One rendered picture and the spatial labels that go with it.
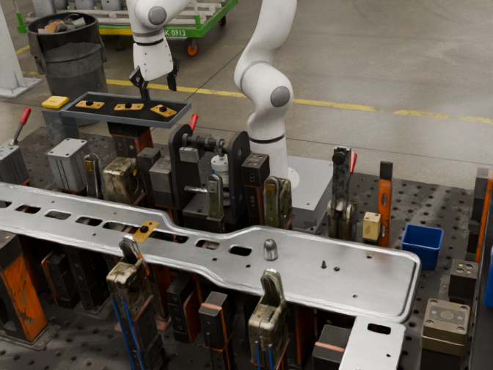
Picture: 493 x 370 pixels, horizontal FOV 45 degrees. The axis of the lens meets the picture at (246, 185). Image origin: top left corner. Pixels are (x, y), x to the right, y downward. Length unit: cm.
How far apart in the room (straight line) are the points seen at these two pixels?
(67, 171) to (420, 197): 116
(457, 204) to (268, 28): 86
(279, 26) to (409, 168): 201
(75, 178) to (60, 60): 258
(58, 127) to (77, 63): 237
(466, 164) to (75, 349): 262
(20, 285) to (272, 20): 99
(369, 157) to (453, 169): 49
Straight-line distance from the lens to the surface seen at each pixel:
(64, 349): 172
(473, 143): 391
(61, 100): 194
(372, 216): 139
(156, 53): 164
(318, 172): 205
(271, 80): 173
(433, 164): 365
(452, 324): 117
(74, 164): 173
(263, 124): 182
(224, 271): 136
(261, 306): 120
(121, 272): 135
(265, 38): 177
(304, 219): 191
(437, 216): 203
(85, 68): 433
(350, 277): 132
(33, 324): 174
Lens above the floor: 189
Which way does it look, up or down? 33 degrees down
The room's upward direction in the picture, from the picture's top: 6 degrees counter-clockwise
